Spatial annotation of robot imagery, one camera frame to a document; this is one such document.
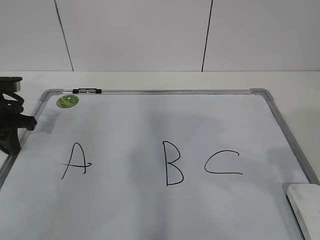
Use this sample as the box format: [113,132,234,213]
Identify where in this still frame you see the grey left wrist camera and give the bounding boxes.
[0,76,23,93]

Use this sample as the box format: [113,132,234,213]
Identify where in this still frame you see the white whiteboard eraser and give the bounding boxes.
[286,183,320,240]

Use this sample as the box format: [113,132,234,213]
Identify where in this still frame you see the whiteboard with aluminium frame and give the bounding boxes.
[0,88,319,240]

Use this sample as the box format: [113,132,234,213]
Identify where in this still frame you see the green round magnet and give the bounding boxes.
[56,94,79,109]

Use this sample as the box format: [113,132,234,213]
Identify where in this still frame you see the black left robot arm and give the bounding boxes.
[0,89,37,155]

